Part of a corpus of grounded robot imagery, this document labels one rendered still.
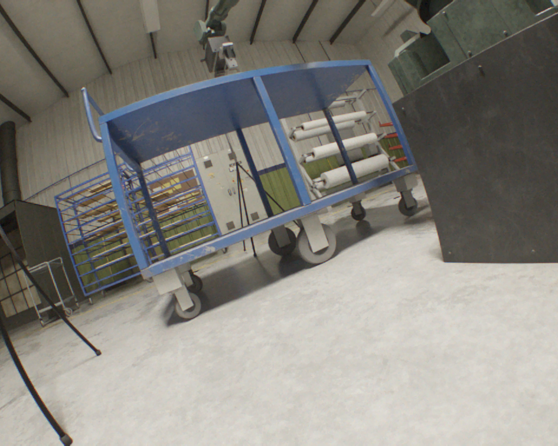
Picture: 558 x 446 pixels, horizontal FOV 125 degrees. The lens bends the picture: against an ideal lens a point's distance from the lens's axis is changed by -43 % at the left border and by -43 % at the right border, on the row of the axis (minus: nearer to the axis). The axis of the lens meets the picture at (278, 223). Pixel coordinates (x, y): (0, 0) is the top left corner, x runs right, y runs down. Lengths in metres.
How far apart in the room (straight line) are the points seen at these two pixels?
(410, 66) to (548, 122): 0.40
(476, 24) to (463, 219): 0.50
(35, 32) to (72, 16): 0.96
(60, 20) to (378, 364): 7.23
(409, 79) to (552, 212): 0.51
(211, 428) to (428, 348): 0.42
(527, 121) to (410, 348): 0.52
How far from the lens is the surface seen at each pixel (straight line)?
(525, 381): 0.43
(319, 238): 1.25
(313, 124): 4.53
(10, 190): 8.24
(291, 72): 1.47
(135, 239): 1.14
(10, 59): 7.63
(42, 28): 7.15
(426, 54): 0.85
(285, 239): 1.79
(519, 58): 0.65
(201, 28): 1.87
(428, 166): 0.76
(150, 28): 5.87
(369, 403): 0.44
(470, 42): 0.71
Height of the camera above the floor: 0.33
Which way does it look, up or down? 3 degrees down
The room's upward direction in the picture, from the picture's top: 21 degrees counter-clockwise
